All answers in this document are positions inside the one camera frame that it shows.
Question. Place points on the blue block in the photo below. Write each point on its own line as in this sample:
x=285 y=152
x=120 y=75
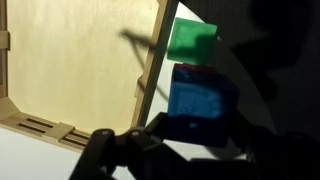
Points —
x=196 y=100

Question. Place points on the magenta block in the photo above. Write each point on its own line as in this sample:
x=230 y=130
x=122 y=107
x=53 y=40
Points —
x=195 y=67

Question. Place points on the green block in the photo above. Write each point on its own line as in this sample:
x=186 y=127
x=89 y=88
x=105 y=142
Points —
x=186 y=40

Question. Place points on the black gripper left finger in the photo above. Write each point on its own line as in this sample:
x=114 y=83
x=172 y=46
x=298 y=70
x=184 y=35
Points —
x=133 y=153

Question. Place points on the wooden tray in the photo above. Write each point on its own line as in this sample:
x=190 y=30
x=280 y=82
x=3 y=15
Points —
x=73 y=60

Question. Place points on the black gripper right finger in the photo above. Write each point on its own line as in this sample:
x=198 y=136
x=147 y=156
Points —
x=280 y=156

